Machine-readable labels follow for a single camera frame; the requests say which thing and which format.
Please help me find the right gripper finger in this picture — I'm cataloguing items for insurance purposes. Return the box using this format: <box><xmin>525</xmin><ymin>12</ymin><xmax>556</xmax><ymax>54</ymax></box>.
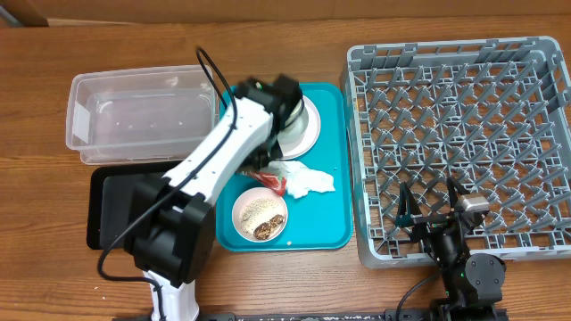
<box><xmin>395</xmin><ymin>183</ymin><xmax>422</xmax><ymax>227</ymax></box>
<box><xmin>446</xmin><ymin>177</ymin><xmax>468</xmax><ymax>210</ymax></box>

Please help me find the white napkin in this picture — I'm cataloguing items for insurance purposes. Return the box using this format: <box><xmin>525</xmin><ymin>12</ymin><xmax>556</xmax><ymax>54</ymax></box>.
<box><xmin>264</xmin><ymin>160</ymin><xmax>335</xmax><ymax>199</ymax></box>

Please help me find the red snack wrapper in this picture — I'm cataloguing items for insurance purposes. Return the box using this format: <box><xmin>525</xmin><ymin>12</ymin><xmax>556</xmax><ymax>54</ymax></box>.
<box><xmin>248</xmin><ymin>172</ymin><xmax>287</xmax><ymax>196</ymax></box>

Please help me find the small pink bowl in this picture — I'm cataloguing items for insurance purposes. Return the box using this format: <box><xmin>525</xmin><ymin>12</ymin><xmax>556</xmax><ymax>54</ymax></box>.
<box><xmin>232</xmin><ymin>187</ymin><xmax>289</xmax><ymax>243</ymax></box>

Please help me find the white rice pile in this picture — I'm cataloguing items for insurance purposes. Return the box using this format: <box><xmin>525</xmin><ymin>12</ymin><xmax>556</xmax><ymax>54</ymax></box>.
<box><xmin>239</xmin><ymin>198</ymin><xmax>282</xmax><ymax>235</ymax></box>

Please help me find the brown food piece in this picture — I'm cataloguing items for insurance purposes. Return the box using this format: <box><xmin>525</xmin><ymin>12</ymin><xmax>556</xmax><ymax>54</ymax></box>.
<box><xmin>253</xmin><ymin>215</ymin><xmax>285</xmax><ymax>241</ymax></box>

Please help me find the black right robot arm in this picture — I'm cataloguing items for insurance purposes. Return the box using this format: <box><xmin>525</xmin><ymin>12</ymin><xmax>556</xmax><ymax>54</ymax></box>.
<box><xmin>394</xmin><ymin>177</ymin><xmax>509</xmax><ymax>320</ymax></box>

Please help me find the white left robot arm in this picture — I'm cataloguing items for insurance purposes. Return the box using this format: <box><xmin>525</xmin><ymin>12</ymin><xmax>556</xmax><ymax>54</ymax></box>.
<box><xmin>123</xmin><ymin>75</ymin><xmax>304</xmax><ymax>320</ymax></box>

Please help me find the grey dishwasher rack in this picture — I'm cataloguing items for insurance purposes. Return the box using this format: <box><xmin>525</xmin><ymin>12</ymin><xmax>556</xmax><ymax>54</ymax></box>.
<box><xmin>341</xmin><ymin>37</ymin><xmax>570</xmax><ymax>268</ymax></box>

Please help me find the cream cup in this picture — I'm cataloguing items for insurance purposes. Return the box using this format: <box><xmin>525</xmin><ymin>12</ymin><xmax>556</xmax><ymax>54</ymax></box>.
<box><xmin>285</xmin><ymin>98</ymin><xmax>304</xmax><ymax>127</ymax></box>

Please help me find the large pink plate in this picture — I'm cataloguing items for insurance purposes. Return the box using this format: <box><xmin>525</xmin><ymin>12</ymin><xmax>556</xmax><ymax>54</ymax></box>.
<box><xmin>277</xmin><ymin>96</ymin><xmax>321</xmax><ymax>160</ymax></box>

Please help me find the grey bowl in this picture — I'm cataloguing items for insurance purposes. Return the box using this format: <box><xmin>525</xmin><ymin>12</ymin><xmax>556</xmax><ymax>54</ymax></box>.
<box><xmin>277</xmin><ymin>107</ymin><xmax>309</xmax><ymax>144</ymax></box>

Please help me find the teal serving tray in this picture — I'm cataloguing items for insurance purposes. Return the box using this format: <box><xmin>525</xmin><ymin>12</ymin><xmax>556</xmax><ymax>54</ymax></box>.
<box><xmin>216</xmin><ymin>83</ymin><xmax>353</xmax><ymax>251</ymax></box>

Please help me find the clear plastic bin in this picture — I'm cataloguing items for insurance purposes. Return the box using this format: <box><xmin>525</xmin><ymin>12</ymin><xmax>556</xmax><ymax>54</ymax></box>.
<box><xmin>65</xmin><ymin>65</ymin><xmax>219</xmax><ymax>165</ymax></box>

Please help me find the black plastic tray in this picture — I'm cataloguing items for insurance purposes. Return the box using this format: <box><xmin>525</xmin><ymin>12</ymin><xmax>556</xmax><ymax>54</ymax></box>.
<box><xmin>86</xmin><ymin>161</ymin><xmax>179</xmax><ymax>250</ymax></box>

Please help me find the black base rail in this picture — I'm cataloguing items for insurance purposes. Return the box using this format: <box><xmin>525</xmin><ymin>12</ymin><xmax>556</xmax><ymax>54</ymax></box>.
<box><xmin>111</xmin><ymin>307</ymin><xmax>509</xmax><ymax>321</ymax></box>

